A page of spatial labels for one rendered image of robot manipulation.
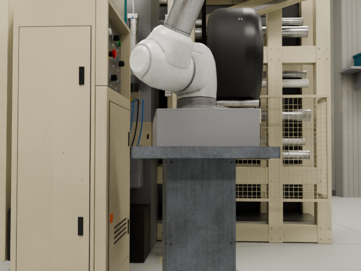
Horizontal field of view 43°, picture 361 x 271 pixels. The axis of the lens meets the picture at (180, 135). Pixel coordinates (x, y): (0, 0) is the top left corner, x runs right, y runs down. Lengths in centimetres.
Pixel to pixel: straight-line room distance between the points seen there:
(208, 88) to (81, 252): 83
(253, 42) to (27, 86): 119
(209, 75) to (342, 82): 498
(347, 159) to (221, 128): 504
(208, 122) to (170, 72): 22
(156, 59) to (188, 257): 70
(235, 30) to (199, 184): 112
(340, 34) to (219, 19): 431
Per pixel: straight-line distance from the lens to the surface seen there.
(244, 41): 251
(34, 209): 199
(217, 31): 254
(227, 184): 167
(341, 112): 661
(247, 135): 165
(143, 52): 156
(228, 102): 258
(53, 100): 196
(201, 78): 171
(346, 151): 659
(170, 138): 161
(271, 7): 321
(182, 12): 160
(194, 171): 165
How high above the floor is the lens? 64
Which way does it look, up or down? 2 degrees up
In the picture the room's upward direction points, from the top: straight up
